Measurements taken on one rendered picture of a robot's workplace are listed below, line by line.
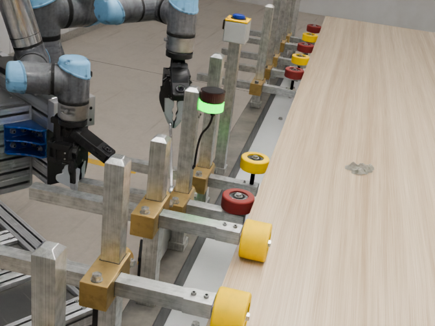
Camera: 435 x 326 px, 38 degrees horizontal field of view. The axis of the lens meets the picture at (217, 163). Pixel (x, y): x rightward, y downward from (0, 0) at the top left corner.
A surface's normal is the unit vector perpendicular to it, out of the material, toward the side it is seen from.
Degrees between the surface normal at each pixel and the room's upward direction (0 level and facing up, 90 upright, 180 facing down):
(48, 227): 0
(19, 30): 91
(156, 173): 90
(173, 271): 0
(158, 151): 90
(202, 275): 0
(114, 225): 90
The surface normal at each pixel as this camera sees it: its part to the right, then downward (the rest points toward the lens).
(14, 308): 0.11, -0.90
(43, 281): -0.22, 0.38
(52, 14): 0.73, 0.36
